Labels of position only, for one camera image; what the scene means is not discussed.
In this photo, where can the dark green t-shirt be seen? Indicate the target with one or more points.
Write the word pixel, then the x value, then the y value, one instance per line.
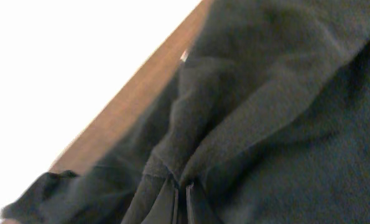
pixel 266 121

